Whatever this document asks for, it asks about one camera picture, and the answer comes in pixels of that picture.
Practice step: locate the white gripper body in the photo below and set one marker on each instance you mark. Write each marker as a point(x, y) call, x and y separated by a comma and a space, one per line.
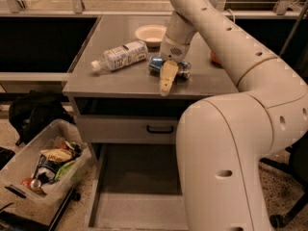
point(173, 51)

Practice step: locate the grey drawer cabinet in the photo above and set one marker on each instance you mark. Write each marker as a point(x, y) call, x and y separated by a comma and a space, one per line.
point(134, 90)

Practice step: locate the green snack bag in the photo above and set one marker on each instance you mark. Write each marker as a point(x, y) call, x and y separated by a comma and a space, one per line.
point(64, 169)

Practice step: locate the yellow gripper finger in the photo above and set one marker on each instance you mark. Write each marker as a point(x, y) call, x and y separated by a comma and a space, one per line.
point(168, 73)

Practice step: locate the white paper bowl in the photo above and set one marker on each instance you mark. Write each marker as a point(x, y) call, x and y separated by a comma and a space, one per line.
point(152, 35)

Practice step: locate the blue silver redbull can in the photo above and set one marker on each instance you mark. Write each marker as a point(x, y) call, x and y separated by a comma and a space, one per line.
point(184, 68)

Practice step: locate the red soda can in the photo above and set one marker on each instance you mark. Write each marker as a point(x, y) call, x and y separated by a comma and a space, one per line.
point(32, 184)

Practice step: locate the clear plastic water bottle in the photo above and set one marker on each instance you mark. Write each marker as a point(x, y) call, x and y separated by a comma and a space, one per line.
point(121, 56)

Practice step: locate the red apple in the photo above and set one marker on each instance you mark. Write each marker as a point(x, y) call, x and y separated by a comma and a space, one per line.
point(214, 58)

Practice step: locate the grey drawer with black handle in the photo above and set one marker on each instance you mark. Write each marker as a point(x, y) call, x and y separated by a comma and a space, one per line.
point(127, 129)

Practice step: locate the open grey bottom drawer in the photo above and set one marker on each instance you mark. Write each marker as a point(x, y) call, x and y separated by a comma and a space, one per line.
point(136, 188)

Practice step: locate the black backpack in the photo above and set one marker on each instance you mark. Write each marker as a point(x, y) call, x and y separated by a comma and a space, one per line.
point(30, 113)

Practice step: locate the yellow chip bag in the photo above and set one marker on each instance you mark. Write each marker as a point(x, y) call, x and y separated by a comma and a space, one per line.
point(57, 155)

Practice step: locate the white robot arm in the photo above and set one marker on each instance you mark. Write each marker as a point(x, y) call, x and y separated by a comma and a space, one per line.
point(221, 139)

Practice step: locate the clear plastic storage bin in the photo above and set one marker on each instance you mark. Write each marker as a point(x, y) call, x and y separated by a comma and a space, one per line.
point(30, 163)

